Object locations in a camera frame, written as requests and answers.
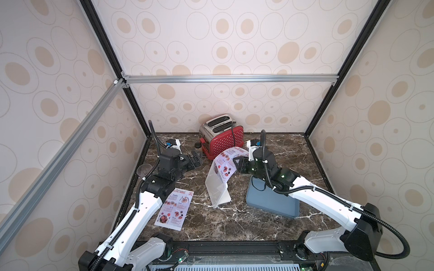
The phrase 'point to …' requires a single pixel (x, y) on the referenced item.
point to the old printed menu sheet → (174, 213)
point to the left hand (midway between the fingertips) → (199, 153)
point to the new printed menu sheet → (224, 163)
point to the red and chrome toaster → (218, 131)
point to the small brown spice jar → (198, 145)
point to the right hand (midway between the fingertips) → (241, 157)
